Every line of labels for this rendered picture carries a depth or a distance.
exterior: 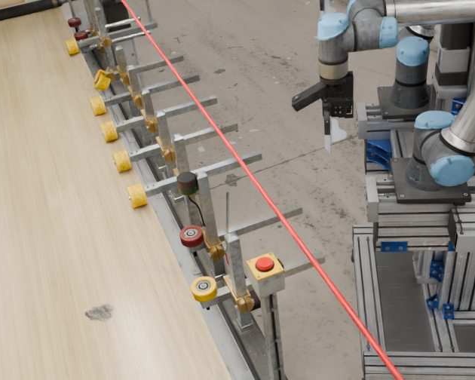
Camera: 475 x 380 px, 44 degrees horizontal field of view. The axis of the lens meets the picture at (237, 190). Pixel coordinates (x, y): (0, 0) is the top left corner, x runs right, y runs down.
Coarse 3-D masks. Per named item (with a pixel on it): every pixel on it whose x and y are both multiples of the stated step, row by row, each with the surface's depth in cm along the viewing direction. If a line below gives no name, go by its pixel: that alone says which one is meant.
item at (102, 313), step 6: (102, 306) 180; (108, 306) 180; (90, 312) 179; (96, 312) 179; (102, 312) 177; (108, 312) 178; (90, 318) 177; (96, 318) 177; (102, 318) 177; (108, 318) 177
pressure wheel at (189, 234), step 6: (186, 228) 204; (192, 228) 204; (198, 228) 204; (180, 234) 202; (186, 234) 202; (192, 234) 202; (198, 234) 201; (186, 240) 200; (192, 240) 200; (198, 240) 201; (186, 246) 202; (192, 246) 201
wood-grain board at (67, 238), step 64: (0, 64) 331; (64, 64) 322; (0, 128) 275; (64, 128) 268; (0, 192) 234; (64, 192) 230; (0, 256) 205; (64, 256) 201; (128, 256) 198; (0, 320) 181; (64, 320) 179; (128, 320) 176; (192, 320) 173
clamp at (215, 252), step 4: (204, 232) 207; (204, 236) 206; (204, 240) 204; (208, 244) 202; (216, 244) 202; (220, 244) 202; (208, 248) 201; (212, 248) 201; (216, 248) 201; (220, 248) 201; (208, 252) 204; (212, 252) 200; (216, 252) 201; (220, 252) 201; (224, 252) 202; (212, 256) 201; (216, 256) 202; (220, 256) 202
